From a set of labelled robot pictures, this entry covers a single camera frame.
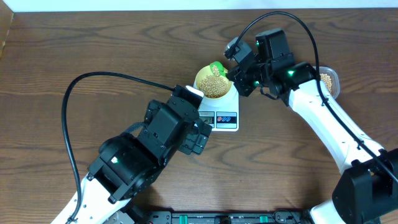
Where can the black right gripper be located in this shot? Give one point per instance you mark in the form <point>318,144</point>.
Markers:
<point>239,79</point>

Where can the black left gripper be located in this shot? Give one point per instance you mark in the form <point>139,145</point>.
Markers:
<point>200,135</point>

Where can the green plastic measuring scoop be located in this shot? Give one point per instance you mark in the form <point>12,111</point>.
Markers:
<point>217,69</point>

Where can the white digital kitchen scale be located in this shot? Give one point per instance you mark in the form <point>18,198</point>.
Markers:
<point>222,114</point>

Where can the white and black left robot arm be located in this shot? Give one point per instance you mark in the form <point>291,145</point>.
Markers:
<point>130,162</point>

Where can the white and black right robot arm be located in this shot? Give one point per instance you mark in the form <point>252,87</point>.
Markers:
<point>367,188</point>

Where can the soybeans in yellow bowl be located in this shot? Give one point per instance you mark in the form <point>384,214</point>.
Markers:
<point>213,86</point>

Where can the yellow plastic bowl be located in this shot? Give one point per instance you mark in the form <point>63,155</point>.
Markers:
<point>205,71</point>

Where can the clear plastic container of soybeans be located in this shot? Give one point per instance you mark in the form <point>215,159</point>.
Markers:
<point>331,80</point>

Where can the black mounting rail with clamps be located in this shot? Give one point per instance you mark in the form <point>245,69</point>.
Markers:
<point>278,217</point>

